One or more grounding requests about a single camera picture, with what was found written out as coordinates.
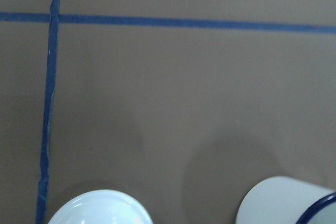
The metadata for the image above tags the white enamel cup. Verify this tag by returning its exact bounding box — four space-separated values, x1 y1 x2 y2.
235 176 335 224

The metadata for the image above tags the white cup lid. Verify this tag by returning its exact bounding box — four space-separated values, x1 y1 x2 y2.
49 189 153 223

